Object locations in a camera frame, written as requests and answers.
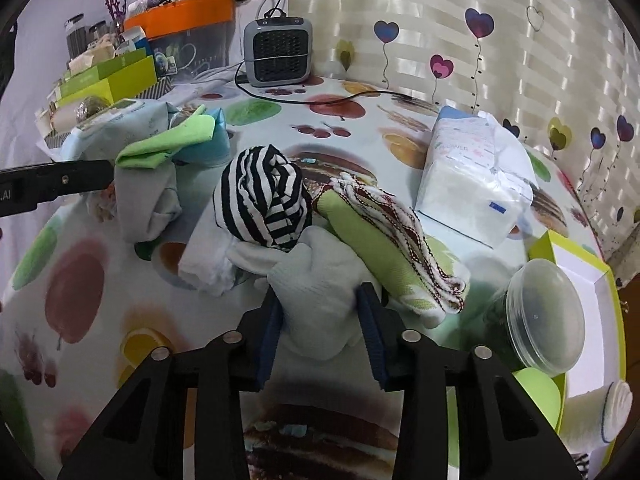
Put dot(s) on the white tissue pack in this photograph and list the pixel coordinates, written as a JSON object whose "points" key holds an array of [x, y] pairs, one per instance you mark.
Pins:
{"points": [[465, 185]]}

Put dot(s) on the white knit sock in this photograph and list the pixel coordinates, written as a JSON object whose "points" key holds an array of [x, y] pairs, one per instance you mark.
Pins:
{"points": [[315, 280]]}

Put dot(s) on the beige packets pile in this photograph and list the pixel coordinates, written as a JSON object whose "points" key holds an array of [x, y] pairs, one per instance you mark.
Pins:
{"points": [[100, 52]]}

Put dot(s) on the green waffle cloth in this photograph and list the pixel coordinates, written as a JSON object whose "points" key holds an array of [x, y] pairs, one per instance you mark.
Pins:
{"points": [[360, 240]]}

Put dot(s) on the short glass jar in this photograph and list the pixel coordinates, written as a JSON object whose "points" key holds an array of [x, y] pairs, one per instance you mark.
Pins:
{"points": [[98, 31]]}

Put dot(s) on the black white striped cloth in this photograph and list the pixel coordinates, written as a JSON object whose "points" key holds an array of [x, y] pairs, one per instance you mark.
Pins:
{"points": [[265, 195]]}

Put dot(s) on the heart balloon print curtain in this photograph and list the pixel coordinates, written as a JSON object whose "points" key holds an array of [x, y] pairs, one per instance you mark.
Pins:
{"points": [[425, 20]]}

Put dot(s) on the grey cloth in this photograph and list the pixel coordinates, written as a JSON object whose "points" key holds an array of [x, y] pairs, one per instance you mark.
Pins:
{"points": [[145, 200]]}

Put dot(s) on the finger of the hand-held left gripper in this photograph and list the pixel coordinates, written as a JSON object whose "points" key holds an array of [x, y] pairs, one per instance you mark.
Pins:
{"points": [[55, 180]]}

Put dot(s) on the large green box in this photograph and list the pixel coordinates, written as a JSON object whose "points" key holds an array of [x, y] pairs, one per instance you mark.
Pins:
{"points": [[130, 80]]}

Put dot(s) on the gold foil ball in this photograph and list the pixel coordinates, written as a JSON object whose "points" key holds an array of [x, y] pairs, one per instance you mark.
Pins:
{"points": [[91, 108]]}

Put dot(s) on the black patterned box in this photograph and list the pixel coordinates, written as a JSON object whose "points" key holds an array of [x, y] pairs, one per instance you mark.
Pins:
{"points": [[205, 52]]}

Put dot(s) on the grey desktop heater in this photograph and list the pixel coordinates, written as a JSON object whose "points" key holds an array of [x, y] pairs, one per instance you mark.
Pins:
{"points": [[277, 50]]}

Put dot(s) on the clear plastic lidded container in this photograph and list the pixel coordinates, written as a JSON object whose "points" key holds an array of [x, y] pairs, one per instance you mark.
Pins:
{"points": [[540, 320]]}

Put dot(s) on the clear snack bag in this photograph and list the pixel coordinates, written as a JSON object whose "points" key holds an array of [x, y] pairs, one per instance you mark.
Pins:
{"points": [[100, 205]]}

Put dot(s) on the tall glass jar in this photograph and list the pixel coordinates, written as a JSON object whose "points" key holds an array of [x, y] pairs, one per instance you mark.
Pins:
{"points": [[75, 35]]}

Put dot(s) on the rolled white towel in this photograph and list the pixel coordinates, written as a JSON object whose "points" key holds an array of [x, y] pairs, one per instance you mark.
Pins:
{"points": [[590, 415]]}

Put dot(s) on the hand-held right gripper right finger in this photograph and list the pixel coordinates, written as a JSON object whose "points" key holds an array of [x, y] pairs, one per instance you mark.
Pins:
{"points": [[372, 340]]}

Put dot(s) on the light green microfiber cloth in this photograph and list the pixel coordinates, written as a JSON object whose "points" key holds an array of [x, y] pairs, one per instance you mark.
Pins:
{"points": [[170, 142]]}

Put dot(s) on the orange box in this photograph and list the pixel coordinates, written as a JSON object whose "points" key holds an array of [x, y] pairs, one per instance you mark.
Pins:
{"points": [[190, 12]]}

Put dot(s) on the black white striped tray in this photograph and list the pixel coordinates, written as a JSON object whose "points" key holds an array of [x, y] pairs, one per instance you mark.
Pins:
{"points": [[155, 89]]}

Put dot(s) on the green cardboard box white inside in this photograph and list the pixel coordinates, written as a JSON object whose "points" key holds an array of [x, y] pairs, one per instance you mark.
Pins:
{"points": [[595, 340]]}

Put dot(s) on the light green round cup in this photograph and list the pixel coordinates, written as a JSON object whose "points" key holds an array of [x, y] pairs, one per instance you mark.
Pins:
{"points": [[537, 395]]}

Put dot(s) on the slim green box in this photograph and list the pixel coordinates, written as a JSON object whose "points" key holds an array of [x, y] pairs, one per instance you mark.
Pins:
{"points": [[110, 67]]}

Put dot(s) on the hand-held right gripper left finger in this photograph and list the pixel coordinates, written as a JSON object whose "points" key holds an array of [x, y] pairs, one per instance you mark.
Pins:
{"points": [[270, 345]]}

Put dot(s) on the plain white cloth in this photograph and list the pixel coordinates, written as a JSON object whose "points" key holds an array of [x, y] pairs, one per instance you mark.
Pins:
{"points": [[205, 260]]}

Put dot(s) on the wet wipes pack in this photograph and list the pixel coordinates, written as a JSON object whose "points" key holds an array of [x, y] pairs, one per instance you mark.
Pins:
{"points": [[115, 120]]}

